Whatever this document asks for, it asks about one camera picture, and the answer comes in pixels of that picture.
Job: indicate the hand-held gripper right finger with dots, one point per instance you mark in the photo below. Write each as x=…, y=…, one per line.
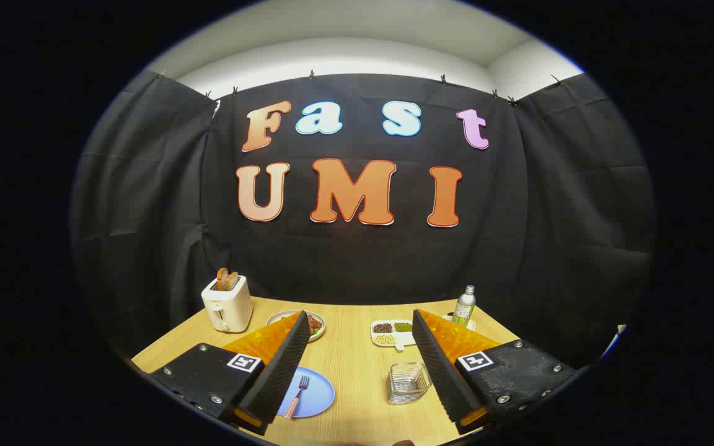
x=440, y=371

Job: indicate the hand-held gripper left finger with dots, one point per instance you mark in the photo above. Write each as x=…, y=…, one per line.
x=282, y=371

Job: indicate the perforated metal basket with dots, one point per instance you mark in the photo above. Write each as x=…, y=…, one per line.
x=408, y=384

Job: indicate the blue plate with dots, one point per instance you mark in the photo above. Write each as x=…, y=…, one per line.
x=320, y=393

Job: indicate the white divided dish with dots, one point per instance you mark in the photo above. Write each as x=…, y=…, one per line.
x=401, y=337

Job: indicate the white oval plate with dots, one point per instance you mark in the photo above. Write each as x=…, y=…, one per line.
x=277, y=318

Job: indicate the small white square dish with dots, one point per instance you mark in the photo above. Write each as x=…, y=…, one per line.
x=472, y=324

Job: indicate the brown meat pieces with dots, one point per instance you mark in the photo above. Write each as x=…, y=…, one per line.
x=313, y=323

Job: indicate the green mung beans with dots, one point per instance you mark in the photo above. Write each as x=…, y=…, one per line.
x=403, y=326

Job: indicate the yellow soybeans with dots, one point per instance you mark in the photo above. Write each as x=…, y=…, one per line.
x=385, y=339

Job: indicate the silver bottle with green label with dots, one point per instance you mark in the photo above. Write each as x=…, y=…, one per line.
x=464, y=306

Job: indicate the dark red beans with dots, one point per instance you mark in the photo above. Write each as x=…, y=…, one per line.
x=382, y=327

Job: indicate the white toaster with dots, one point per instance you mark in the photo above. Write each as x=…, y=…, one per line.
x=228, y=310

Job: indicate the brown toast slice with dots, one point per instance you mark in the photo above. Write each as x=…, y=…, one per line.
x=233, y=282
x=222, y=279

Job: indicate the black backdrop cloth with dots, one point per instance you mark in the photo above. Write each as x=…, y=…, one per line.
x=357, y=260

